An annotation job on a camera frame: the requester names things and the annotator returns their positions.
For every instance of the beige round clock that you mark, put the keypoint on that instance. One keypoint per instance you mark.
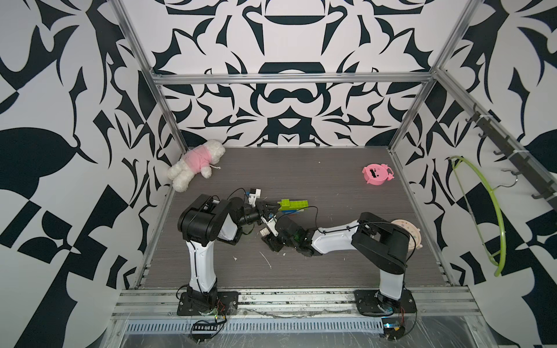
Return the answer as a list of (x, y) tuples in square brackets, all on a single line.
[(415, 234)]

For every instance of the white plush toy pink shirt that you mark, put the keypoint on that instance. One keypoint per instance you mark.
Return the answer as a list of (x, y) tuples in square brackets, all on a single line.
[(200, 160)]

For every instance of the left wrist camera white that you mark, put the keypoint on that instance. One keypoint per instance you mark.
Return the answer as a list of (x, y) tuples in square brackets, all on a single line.
[(253, 196)]

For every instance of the aluminium front rail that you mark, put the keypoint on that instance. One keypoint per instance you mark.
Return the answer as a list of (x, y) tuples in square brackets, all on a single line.
[(160, 303)]

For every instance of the green hoop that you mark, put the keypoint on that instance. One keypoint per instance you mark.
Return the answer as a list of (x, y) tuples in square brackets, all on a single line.
[(484, 209)]

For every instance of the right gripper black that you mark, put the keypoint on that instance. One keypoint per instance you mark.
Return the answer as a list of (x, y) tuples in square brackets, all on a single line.
[(268, 241)]

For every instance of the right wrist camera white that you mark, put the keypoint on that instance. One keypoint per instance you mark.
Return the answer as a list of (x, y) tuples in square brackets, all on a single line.
[(270, 227)]

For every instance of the green lego brick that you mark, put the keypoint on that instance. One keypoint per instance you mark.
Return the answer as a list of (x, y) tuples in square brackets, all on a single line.
[(287, 205)]

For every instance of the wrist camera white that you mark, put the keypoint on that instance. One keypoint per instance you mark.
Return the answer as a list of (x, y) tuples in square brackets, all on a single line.
[(253, 196), (270, 227)]

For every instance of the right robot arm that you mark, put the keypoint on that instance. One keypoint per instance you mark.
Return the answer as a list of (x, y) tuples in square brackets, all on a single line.
[(385, 244)]

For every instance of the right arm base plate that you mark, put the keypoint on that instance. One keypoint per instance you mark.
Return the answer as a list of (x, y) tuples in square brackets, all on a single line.
[(372, 303)]

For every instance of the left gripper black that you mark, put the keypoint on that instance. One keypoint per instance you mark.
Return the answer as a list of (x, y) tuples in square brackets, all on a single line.
[(262, 208)]

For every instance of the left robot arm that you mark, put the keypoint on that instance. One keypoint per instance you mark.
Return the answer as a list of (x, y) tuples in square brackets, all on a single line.
[(206, 221)]

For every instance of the pink alarm clock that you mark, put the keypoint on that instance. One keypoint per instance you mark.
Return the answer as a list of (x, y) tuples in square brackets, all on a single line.
[(377, 174)]

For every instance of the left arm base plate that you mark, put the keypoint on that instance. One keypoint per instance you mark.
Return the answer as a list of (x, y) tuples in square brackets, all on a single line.
[(194, 303)]

